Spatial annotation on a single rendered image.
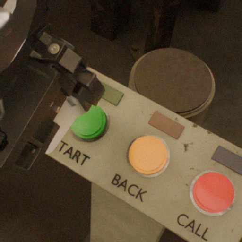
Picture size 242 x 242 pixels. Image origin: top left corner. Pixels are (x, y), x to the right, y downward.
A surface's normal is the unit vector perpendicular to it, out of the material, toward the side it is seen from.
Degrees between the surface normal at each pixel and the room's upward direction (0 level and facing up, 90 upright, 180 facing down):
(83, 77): 21
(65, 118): 92
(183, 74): 0
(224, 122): 0
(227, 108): 0
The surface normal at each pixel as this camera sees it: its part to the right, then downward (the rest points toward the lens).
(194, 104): 0.00, -0.49
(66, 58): 0.39, 0.12
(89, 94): 0.60, 0.26
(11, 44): 0.84, 0.47
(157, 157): -0.18, -0.22
